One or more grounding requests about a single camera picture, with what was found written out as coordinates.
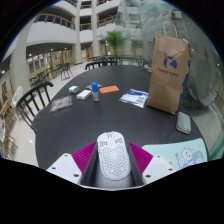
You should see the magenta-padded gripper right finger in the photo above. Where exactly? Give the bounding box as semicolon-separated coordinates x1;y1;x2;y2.
128;142;176;187

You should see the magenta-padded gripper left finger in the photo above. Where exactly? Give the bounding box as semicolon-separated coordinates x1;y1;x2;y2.
45;141;101;188

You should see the white perforated computer mouse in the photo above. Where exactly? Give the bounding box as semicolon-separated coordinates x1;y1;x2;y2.
96;130;132;182

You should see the pale green cartoon mouse pad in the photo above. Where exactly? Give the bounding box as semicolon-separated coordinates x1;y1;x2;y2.
141;138;208;169

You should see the clear plastic snack bag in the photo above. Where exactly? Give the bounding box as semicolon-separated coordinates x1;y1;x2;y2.
49;95;74;113

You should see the blue and white plastic packet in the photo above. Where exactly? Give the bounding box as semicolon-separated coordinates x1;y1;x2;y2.
118;88;149;109

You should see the flat white box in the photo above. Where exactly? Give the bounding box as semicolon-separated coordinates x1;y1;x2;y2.
76;89;93;101

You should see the small white box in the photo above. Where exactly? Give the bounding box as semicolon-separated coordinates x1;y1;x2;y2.
68;85;80;94

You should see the black spindle-back chair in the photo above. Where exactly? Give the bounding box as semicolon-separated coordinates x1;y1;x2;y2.
84;59;118;71
15;80;55;133

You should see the small blue-capped bottle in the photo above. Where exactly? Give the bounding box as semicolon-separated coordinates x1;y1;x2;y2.
90;81;100;102

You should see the wooden chair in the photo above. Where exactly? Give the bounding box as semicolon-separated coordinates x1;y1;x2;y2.
0;99;19;161

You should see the brown flat card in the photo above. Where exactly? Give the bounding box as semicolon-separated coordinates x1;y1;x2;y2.
85;83;103;91

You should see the white lattice chair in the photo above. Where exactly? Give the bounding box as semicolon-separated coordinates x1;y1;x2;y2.
11;85;25;108

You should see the orange flat card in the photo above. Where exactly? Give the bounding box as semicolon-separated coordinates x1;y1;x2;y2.
98;85;120;95

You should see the brown paper carrier bag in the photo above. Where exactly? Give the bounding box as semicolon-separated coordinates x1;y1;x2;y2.
146;21;192;115

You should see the group of dark chairs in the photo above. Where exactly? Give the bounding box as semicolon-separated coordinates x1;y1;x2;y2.
29;62;74;88

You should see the large white cylindrical exhibit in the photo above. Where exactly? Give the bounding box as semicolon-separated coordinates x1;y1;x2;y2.
186;19;224;108

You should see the green potted palm plant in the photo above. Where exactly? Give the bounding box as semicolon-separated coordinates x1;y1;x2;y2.
99;30;129;57

